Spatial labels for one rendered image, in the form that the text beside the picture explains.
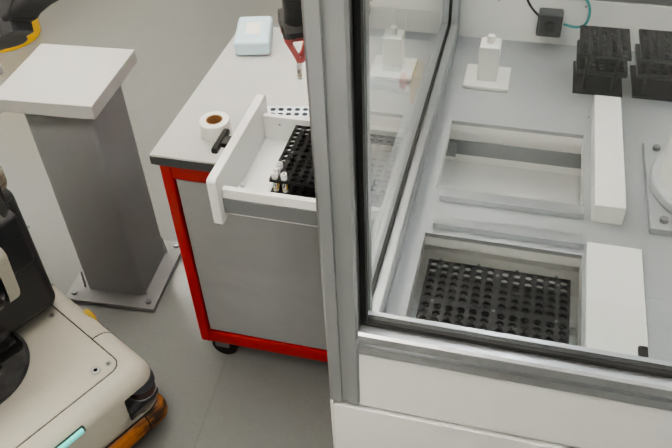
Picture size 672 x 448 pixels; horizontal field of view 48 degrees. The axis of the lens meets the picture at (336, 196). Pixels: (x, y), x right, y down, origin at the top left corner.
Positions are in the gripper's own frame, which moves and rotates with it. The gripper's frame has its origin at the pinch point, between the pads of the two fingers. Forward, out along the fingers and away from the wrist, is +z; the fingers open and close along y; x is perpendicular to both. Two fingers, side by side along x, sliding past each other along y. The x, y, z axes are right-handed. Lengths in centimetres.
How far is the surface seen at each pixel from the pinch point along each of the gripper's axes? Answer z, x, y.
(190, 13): 109, 19, 219
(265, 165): 12.9, 11.2, -17.1
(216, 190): 5.3, 21.8, -30.3
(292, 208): 8.2, 8.9, -35.4
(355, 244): -30, 9, -81
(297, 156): 6.7, 5.5, -23.1
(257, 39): 19.1, 4.4, 40.2
